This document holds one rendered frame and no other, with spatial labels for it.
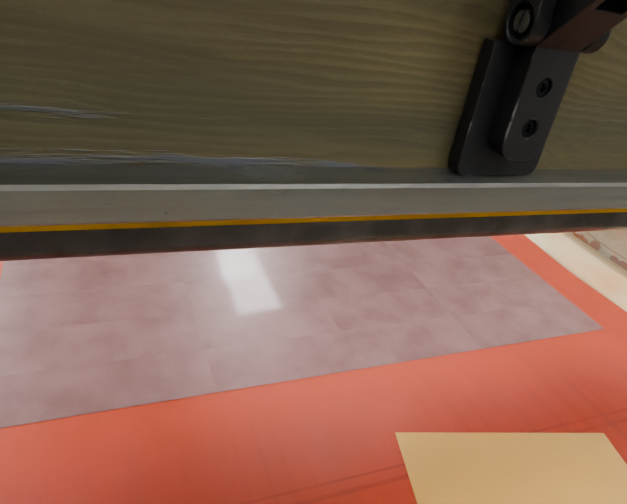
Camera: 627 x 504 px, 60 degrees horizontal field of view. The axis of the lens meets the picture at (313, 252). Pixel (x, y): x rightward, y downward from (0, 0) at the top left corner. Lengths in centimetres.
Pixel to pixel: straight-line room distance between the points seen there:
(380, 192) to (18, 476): 17
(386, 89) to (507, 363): 20
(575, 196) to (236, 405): 16
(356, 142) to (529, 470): 17
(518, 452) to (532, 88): 16
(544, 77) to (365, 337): 18
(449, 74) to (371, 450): 16
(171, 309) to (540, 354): 21
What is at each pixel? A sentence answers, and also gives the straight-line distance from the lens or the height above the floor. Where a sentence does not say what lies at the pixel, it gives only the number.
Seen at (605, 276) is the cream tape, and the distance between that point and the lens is 46.
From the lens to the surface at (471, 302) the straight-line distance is 36.
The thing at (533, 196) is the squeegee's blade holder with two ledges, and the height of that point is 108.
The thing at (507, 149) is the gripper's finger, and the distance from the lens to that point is 17.
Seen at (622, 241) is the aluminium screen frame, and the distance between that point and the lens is 48.
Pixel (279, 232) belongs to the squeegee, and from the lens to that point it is 18.
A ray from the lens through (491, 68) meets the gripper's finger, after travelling 17.
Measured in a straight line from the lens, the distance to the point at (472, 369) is 30.
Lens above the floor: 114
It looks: 30 degrees down
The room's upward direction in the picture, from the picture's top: 10 degrees clockwise
